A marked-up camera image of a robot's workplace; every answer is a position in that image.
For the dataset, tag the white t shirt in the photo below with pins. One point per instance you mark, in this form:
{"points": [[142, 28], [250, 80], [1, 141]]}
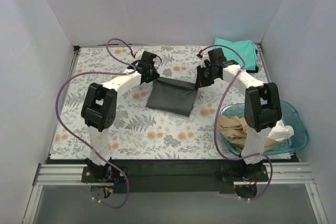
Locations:
{"points": [[281, 132]]}

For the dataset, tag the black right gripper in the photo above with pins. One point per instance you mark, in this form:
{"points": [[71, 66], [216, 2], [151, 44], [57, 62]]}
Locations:
{"points": [[202, 77]]}

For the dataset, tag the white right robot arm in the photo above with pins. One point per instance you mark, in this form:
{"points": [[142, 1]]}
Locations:
{"points": [[262, 109]]}

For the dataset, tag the floral table mat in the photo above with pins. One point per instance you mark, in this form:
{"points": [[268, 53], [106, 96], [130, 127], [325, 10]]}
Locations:
{"points": [[175, 123]]}

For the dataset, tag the folded black t shirt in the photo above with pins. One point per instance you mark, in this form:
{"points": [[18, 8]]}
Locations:
{"points": [[252, 57]]}

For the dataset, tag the folded teal t shirt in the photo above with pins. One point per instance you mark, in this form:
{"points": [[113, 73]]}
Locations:
{"points": [[241, 47]]}

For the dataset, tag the beige t shirt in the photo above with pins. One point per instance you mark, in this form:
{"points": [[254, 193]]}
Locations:
{"points": [[234, 130]]}

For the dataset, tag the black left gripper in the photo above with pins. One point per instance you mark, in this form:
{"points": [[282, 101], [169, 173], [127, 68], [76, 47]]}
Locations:
{"points": [[151, 74]]}

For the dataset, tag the dark grey t shirt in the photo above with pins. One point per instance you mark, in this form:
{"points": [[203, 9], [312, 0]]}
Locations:
{"points": [[174, 96]]}

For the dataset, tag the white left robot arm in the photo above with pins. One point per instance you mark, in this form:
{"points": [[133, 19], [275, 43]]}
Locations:
{"points": [[100, 104]]}

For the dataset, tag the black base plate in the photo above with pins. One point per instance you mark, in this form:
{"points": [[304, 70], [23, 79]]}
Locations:
{"points": [[176, 175]]}

